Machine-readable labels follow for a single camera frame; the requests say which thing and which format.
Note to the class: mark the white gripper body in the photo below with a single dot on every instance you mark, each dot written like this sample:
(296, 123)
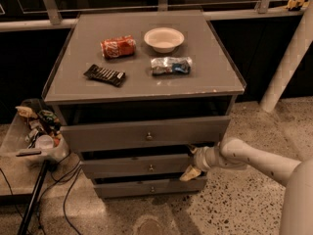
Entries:
(201, 159)

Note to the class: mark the grey drawer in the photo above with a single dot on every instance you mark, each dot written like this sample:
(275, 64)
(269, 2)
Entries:
(148, 165)
(149, 187)
(142, 134)

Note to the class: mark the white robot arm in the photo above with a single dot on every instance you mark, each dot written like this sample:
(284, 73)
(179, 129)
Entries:
(294, 175)

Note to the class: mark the grey top drawer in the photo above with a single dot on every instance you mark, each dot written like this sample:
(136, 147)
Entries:
(142, 134)

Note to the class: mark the grey drawer cabinet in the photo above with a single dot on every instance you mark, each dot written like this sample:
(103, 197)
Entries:
(209, 90)

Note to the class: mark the grey bottom drawer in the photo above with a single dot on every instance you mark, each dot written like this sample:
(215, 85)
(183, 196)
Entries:
(149, 187)

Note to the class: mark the silver blue snack bag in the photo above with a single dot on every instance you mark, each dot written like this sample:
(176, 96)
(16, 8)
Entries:
(171, 65)

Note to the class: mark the black striped snack bar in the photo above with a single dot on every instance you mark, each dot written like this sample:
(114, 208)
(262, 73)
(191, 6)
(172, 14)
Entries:
(112, 77)

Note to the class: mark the white paper bowl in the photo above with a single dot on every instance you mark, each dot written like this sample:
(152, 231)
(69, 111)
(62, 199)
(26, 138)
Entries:
(164, 39)

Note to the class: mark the crushed red soda can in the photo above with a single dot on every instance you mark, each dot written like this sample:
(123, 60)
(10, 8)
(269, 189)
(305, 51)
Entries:
(118, 47)

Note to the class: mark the white plastic cup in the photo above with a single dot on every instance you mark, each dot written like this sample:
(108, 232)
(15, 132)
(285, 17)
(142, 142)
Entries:
(44, 142)

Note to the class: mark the white diagonal pillar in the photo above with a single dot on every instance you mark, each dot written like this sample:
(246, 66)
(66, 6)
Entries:
(297, 48)

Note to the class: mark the clear plastic trash bin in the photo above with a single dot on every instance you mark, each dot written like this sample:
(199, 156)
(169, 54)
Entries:
(33, 119)

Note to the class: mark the yellow clamp on ledge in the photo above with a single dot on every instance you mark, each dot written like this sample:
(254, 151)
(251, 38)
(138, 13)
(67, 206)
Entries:
(295, 5)

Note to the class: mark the black pole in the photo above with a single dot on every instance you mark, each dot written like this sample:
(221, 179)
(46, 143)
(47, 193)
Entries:
(33, 198)

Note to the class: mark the metal window railing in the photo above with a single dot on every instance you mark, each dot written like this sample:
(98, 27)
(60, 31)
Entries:
(18, 15)

